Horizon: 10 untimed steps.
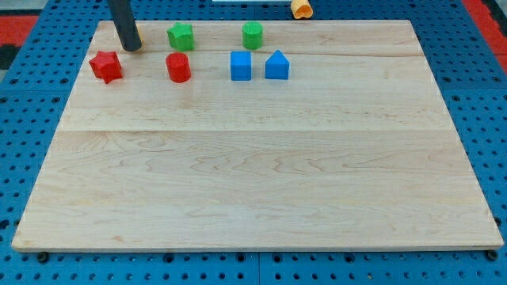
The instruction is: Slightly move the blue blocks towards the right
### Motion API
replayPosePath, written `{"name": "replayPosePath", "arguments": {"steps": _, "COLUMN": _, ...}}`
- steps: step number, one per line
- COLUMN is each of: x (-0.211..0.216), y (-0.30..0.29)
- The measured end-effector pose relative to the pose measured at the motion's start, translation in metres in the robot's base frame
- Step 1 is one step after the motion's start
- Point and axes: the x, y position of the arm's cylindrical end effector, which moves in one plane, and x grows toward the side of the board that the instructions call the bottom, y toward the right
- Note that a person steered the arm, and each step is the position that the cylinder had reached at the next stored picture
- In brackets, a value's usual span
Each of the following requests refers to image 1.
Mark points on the light wooden board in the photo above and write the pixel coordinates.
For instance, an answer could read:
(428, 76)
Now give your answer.
(356, 151)

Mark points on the blue pentagon house block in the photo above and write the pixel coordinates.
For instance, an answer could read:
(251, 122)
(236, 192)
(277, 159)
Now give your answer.
(277, 66)

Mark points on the blue cube block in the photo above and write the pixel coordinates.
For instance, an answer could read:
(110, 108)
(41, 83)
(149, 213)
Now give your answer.
(241, 66)

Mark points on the red cylinder block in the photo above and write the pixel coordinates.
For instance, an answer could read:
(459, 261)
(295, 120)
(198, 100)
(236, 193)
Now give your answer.
(178, 67)

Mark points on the green cylinder block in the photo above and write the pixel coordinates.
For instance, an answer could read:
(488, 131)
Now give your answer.
(252, 35)

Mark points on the green star block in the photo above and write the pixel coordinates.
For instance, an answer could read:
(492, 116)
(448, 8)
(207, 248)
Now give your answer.
(181, 37)

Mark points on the orange cylinder block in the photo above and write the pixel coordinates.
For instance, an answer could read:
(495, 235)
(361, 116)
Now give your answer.
(301, 9)

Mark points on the red star block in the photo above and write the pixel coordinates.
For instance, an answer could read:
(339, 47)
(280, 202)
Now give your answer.
(106, 66)

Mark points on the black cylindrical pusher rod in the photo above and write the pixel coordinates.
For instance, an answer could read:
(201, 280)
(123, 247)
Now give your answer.
(124, 21)

